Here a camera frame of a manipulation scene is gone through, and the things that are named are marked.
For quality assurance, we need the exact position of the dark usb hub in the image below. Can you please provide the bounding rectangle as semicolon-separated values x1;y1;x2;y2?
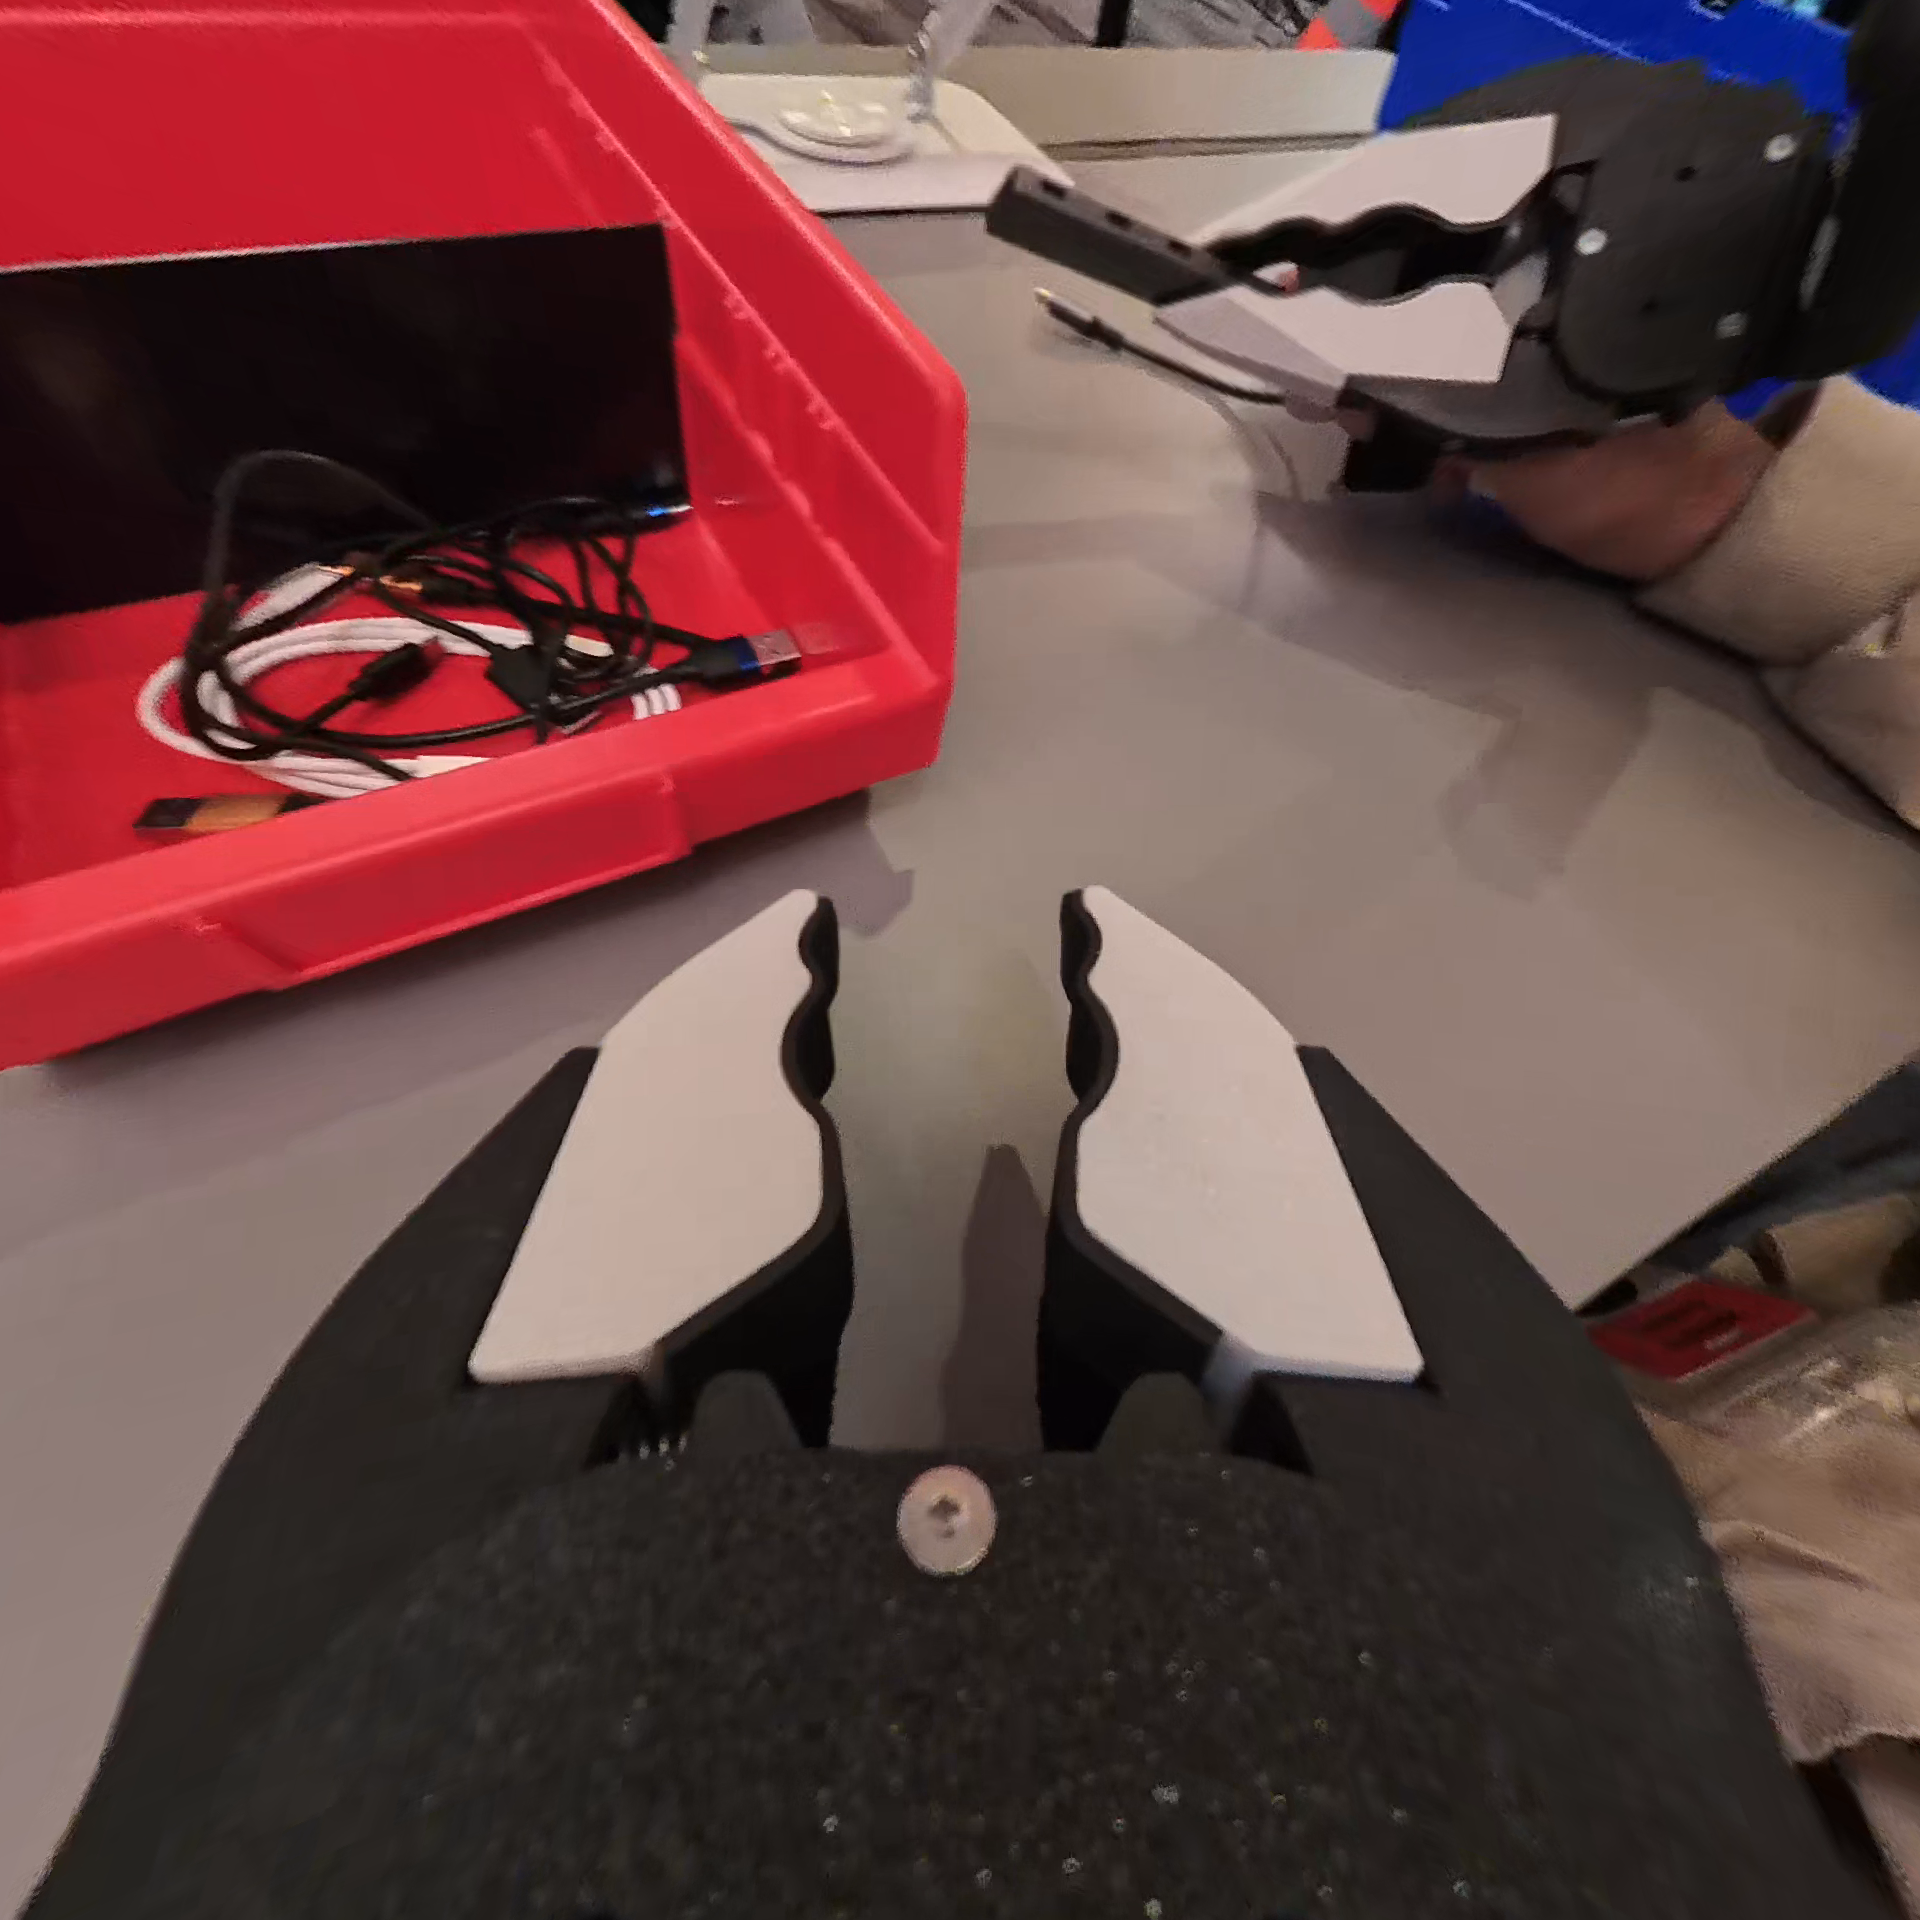
987;165;1278;302

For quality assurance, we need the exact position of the red plastic bin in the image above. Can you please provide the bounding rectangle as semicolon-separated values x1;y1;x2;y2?
0;0;973;1075

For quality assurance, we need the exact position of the person's right hand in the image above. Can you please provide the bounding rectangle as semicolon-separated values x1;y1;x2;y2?
1475;399;1780;583

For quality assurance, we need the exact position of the blue plastic bin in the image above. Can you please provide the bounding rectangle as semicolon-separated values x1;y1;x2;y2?
1379;0;1854;138

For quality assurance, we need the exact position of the orange cable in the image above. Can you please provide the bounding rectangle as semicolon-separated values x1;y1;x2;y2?
132;789;330;835

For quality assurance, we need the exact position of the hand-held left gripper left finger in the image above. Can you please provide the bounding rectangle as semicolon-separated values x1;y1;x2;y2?
469;887;855;1449

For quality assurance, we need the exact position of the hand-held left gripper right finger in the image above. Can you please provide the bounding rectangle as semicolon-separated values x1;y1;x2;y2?
1040;881;1425;1449

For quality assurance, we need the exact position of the black hub cable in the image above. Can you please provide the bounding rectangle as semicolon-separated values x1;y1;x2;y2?
1034;291;1297;410

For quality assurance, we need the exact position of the black cable dark plug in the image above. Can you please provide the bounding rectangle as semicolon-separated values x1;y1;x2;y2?
345;476;696;601

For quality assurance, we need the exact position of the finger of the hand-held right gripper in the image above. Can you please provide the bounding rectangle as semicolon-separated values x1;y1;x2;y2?
1192;119;1559;296
1156;274;1515;418

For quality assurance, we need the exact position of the red badge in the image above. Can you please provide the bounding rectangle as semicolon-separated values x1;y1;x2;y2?
1588;1280;1819;1386

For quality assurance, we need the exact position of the grey desk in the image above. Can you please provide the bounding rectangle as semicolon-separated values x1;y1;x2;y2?
0;44;1920;1635

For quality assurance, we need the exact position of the thin black cable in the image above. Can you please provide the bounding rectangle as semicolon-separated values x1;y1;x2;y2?
179;452;694;751

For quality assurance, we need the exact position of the person's right forearm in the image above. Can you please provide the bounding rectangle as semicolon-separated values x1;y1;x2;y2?
1636;374;1920;834

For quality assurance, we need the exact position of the black bin divider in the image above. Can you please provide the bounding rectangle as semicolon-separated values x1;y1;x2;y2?
0;223;696;628

